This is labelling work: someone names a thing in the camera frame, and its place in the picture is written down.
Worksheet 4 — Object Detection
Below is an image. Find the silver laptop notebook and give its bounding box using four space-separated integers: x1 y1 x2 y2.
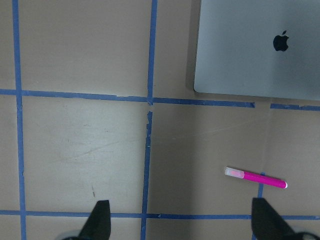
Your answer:
194 0 320 101

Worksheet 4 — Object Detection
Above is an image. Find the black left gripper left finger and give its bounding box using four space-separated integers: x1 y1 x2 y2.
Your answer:
77 200 111 240

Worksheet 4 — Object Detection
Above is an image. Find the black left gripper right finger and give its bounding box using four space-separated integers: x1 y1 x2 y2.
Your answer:
251 198 300 240

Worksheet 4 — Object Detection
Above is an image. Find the pink marker pen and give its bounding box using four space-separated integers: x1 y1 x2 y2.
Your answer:
224 167 288 189

